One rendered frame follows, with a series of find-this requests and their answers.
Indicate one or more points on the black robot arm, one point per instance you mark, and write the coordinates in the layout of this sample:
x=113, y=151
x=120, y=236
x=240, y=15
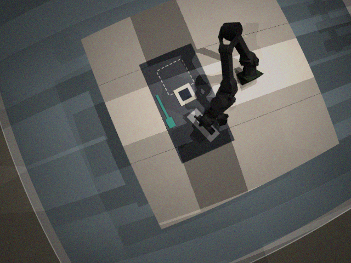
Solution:
x=231, y=31

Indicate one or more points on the white square tile with dark square center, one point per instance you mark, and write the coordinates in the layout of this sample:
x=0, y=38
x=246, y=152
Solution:
x=185, y=94

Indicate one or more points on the dark grey rectangular mat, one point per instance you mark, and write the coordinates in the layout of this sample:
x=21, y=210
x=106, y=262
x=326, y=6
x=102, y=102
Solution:
x=188, y=141

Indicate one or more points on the teal small trowel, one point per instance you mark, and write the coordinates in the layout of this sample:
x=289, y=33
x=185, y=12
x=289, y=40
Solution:
x=169, y=120

